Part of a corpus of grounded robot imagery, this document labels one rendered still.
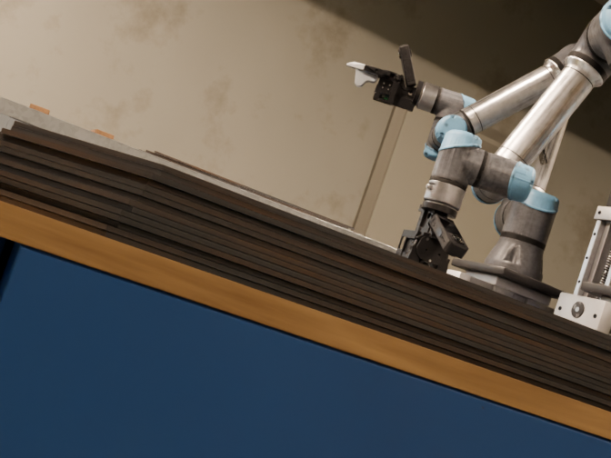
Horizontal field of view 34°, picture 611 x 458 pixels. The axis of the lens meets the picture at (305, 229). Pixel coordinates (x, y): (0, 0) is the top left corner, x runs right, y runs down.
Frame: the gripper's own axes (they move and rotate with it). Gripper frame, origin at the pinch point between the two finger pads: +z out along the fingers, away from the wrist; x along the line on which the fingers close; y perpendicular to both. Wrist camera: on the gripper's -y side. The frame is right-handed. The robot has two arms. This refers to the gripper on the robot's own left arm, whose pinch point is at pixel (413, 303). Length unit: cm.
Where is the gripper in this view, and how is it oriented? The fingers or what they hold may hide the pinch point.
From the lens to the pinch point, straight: 193.9
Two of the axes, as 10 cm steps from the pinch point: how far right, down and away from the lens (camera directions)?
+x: -8.7, -3.3, -3.6
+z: -3.3, 9.4, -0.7
